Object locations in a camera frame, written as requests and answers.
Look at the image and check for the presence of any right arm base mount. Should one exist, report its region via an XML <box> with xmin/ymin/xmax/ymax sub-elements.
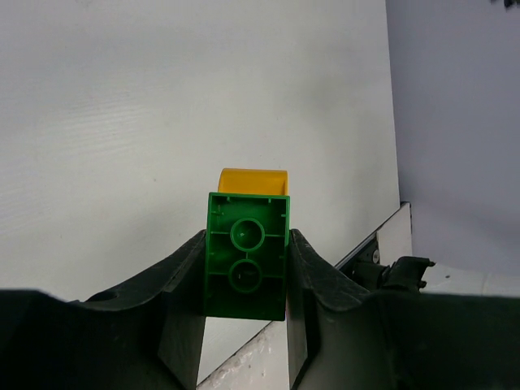
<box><xmin>352</xmin><ymin>256</ymin><xmax>435</xmax><ymax>293</ymax></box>

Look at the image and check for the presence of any green yellow red rounded stack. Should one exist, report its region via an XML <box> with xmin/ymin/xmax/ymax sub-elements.
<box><xmin>203</xmin><ymin>168</ymin><xmax>290</xmax><ymax>321</ymax></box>

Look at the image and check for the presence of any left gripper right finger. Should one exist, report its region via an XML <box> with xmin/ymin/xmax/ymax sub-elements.
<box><xmin>287</xmin><ymin>230</ymin><xmax>519</xmax><ymax>389</ymax></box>

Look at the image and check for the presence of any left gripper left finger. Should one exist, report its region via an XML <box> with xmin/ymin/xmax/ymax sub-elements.
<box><xmin>1</xmin><ymin>232</ymin><xmax>206</xmax><ymax>389</ymax></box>

